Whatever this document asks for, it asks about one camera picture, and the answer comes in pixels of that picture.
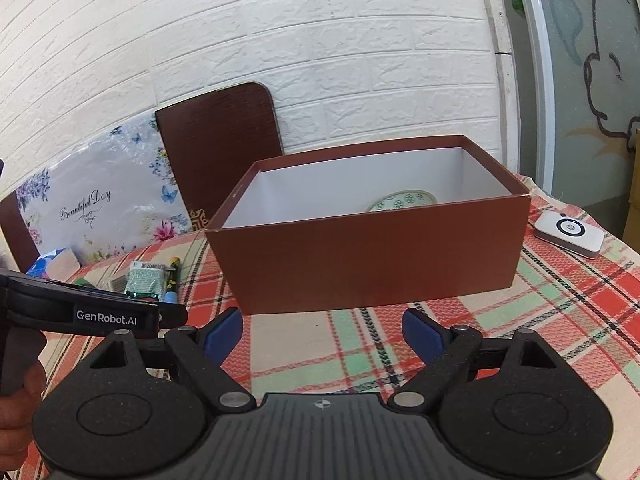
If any yellow capped marker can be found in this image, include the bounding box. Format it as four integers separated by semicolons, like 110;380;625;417
164;256;182;306

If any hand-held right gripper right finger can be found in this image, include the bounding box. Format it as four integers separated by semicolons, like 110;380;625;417
387;307;556;413

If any brown cardboard box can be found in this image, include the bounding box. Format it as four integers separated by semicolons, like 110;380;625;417
205;134;532;316

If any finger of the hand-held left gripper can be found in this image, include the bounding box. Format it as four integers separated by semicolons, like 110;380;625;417
155;302;189;332

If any tan cardboard carton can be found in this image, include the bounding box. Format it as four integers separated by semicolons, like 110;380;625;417
622;127;640;252

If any cartoon printed glass door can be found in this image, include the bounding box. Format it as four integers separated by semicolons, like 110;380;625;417
510;0;640;256

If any white pocket router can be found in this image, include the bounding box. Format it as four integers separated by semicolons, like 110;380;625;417
532;210;606;259

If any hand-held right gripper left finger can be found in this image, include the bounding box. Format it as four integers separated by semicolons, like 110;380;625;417
87;307;258;415

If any plaid tablecloth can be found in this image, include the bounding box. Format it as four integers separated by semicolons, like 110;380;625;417
22;172;640;480

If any floral white gift bag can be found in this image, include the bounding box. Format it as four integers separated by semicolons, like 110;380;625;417
15;112;193;267

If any blue tissue pack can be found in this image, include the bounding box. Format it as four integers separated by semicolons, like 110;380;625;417
25;247;83;283

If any round green patterned tape roll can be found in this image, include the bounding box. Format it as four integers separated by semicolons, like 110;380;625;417
364;189;438;213

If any person's left hand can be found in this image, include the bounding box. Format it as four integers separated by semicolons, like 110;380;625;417
0;364;48;449

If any green packet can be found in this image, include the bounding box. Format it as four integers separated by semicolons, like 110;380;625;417
125;260;168;303

